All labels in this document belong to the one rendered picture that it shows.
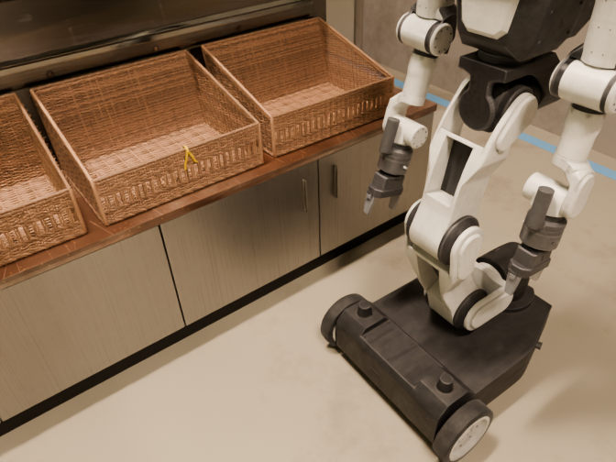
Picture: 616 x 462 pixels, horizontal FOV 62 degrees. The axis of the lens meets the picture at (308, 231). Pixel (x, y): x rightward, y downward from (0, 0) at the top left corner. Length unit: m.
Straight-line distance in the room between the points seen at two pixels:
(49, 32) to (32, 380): 1.07
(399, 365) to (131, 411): 0.87
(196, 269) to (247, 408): 0.48
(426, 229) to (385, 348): 0.46
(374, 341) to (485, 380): 0.34
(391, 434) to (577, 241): 1.29
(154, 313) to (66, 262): 0.37
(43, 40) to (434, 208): 1.29
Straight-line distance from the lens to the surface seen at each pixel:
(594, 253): 2.52
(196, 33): 2.08
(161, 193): 1.67
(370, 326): 1.68
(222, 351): 1.92
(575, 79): 1.15
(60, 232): 1.57
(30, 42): 1.89
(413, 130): 1.44
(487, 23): 1.19
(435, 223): 1.35
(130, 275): 1.66
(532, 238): 1.30
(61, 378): 1.82
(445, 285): 1.46
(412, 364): 1.62
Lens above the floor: 1.46
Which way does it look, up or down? 37 degrees down
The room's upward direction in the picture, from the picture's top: 2 degrees counter-clockwise
